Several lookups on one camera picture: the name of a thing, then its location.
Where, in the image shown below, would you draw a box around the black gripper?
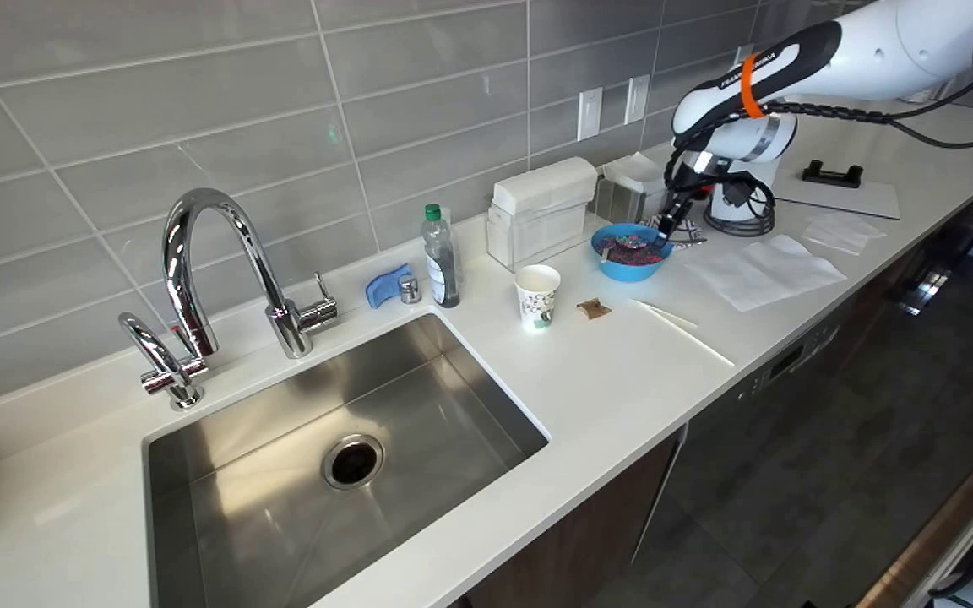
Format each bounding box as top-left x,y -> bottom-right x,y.
655,147 -> 734,241

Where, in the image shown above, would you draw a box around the colourful bead contents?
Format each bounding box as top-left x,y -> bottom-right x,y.
598,228 -> 664,270

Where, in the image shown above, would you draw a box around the blue bowl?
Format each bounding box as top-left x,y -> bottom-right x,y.
589,220 -> 675,284

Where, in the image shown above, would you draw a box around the white paper coffee cup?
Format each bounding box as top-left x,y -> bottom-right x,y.
514,261 -> 563,330

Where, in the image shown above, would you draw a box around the white napkin stack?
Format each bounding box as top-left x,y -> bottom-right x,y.
600,147 -> 673,191

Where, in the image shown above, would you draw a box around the black paper towel holder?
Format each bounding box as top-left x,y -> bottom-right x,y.
699,200 -> 780,241

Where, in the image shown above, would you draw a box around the short pale stir stick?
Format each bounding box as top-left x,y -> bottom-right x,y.
631,298 -> 704,333

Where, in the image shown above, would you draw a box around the white paper sheet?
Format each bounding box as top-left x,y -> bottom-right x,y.
682,228 -> 851,317

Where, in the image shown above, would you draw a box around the brown paper packet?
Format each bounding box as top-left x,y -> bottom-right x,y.
575,294 -> 616,323

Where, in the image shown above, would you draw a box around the white box container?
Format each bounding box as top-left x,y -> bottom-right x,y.
483,151 -> 600,273

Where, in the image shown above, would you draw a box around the white flat board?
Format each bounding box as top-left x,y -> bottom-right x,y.
770,165 -> 906,224

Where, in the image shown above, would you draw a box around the clear soap bottle green cap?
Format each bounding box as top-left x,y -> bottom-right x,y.
420,200 -> 464,311

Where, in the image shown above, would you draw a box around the blue sponge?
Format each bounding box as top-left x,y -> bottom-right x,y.
362,261 -> 424,311

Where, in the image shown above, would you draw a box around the dark wood base cabinet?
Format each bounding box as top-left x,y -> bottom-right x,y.
457,281 -> 886,608

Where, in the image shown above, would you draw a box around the tall chrome faucet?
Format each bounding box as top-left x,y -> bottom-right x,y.
160,187 -> 344,366

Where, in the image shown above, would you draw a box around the stainless steel sink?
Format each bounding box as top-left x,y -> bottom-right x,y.
143,311 -> 554,608

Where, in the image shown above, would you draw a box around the white wall outlet plate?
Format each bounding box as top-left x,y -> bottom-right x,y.
575,85 -> 609,146
622,74 -> 652,127

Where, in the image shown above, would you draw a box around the orange cable strap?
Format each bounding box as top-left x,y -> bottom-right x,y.
737,54 -> 770,123

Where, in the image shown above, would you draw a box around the black bracket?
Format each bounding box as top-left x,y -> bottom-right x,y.
798,160 -> 868,188

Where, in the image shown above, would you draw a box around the wooden frame piece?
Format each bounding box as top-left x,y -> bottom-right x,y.
854,450 -> 973,608

